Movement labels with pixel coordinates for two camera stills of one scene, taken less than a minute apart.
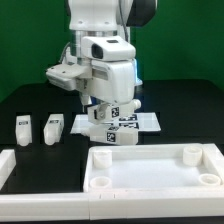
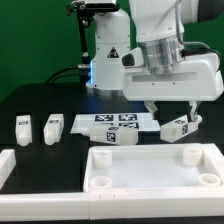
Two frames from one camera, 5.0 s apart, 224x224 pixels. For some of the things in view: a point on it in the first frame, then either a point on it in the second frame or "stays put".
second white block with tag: (115, 135) stays put
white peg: (103, 112) → (179, 128)
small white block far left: (23, 130) stays put
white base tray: (153, 167) stays put
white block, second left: (53, 128) stays put
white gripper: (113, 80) → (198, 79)
